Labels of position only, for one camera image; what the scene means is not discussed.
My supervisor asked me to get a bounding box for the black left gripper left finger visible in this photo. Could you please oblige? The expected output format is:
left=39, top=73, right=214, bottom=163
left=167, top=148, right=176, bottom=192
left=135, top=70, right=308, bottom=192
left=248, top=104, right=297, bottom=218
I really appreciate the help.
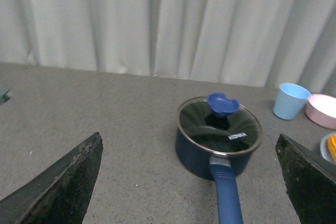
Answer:
left=1, top=132, right=103, bottom=223

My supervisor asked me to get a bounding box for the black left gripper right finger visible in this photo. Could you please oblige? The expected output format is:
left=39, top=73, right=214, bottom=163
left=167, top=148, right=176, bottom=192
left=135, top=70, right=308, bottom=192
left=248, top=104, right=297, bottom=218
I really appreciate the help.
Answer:
left=275, top=134, right=335, bottom=223

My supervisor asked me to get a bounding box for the yellow corn cob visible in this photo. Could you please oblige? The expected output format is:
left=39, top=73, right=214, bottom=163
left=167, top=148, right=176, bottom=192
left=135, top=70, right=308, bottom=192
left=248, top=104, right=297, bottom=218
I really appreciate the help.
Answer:
left=327, top=134, right=336, bottom=163

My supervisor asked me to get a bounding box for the glass lid with blue knob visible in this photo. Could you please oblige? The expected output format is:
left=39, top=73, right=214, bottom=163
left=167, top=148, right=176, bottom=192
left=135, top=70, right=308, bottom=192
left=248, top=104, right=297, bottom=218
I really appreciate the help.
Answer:
left=177, top=93, right=262, bottom=156

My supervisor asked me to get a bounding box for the light blue plate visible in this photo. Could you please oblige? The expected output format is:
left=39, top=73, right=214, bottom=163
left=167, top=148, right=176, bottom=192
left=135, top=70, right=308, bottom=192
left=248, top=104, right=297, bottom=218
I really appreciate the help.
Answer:
left=320, top=132, right=335, bottom=165

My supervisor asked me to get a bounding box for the pink bowl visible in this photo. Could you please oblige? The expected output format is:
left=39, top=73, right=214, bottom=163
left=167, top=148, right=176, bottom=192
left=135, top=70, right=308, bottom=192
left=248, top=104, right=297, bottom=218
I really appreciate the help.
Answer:
left=305, top=94, right=335, bottom=130

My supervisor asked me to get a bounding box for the light blue cup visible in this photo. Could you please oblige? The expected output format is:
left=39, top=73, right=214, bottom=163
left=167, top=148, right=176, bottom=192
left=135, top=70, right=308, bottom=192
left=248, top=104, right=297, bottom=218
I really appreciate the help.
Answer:
left=273, top=83, right=311, bottom=121

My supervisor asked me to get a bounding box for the dark blue saucepan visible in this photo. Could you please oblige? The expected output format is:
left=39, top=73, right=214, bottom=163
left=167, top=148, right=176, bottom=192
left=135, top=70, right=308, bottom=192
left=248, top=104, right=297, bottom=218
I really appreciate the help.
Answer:
left=175, top=115, right=253, bottom=223

